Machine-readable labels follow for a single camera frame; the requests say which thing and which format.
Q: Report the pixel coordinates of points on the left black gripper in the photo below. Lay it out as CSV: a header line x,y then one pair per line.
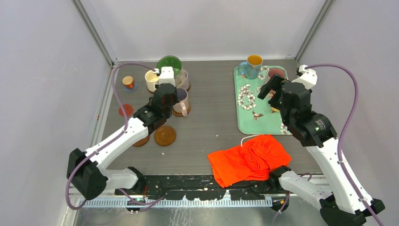
x,y
175,98

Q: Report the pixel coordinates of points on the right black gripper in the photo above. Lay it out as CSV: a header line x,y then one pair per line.
x,y
274,83

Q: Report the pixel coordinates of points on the pink mug purple inside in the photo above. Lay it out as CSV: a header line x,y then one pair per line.
x,y
182,97

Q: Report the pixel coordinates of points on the cream white mug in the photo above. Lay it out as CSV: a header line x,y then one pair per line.
x,y
151,79

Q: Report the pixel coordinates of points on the lilac ceramic mug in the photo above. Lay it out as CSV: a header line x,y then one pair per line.
x,y
182,80

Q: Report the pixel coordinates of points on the brown wooden coaster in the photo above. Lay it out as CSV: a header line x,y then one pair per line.
x,y
165,135
141,142
181,111

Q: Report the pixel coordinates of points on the green inside mug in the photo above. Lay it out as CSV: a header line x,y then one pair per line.
x,y
170,61

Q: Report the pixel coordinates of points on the red round coaster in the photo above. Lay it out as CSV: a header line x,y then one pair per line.
x,y
126,110

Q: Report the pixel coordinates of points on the small tan cup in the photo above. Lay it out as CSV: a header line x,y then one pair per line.
x,y
128,81

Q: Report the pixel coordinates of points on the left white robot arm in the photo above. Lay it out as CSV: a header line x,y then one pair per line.
x,y
87,170

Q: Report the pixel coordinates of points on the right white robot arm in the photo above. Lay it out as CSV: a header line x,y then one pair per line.
x,y
345,202

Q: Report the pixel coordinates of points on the blue round coaster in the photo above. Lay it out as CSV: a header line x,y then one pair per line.
x,y
135,86

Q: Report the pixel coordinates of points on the pink floral mug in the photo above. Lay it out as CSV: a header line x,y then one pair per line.
x,y
276,71

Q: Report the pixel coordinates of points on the blue mug yellow inside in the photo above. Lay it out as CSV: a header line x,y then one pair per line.
x,y
251,67

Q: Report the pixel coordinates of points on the green floral tray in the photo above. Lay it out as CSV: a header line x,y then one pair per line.
x,y
254,115

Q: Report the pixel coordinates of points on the orange cloth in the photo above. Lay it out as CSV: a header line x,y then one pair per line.
x,y
253,160

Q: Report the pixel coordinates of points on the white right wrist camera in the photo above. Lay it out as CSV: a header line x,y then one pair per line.
x,y
307,77

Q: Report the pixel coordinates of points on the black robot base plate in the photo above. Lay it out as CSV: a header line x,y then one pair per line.
x,y
204,188

